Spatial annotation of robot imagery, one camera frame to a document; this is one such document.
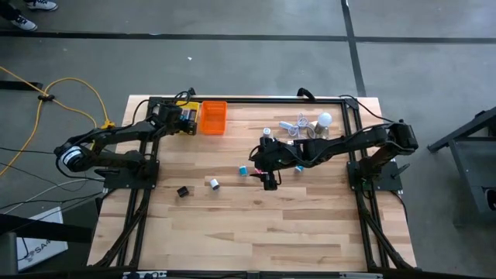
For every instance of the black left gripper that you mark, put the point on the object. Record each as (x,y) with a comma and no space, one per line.
(170,118)

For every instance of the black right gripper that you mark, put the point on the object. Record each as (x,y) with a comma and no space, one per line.
(275,155)

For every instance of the white and blue charger cube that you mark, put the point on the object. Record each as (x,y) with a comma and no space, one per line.
(243,171)
(298,169)

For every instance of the black and white charger cube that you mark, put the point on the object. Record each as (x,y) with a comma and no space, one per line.
(214,184)

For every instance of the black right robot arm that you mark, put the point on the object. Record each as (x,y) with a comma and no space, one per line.
(348,145)

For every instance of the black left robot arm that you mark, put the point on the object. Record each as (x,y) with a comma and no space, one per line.
(116,133)

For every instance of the yellow plastic basket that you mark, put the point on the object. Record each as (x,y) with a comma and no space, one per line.
(191,104)

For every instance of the orange plastic basket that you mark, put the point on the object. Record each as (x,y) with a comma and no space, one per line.
(214,116)

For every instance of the small silver cap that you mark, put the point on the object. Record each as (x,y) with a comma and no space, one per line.
(266,131)

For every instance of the white power adapter bar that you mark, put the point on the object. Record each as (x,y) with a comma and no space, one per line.
(285,125)

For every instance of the white bulb lamp brass base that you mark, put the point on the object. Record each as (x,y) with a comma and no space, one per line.
(324,119)

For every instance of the black floor strip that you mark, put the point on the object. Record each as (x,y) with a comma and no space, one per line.
(19,85)

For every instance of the black beam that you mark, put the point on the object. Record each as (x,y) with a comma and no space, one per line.
(46,229)

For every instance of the person's white shoe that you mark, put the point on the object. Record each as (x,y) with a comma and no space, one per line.
(42,4)
(25,24)

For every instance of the white sign board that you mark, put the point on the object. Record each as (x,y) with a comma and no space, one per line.
(42,248)

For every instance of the person's leg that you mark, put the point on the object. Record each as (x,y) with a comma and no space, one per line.
(9,9)

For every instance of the black metal stand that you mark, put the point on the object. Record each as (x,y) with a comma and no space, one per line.
(472,174)

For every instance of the white table bracket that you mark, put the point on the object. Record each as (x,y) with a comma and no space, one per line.
(360,276)
(145,275)

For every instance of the grey post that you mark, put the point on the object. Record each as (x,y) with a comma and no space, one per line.
(7,255)

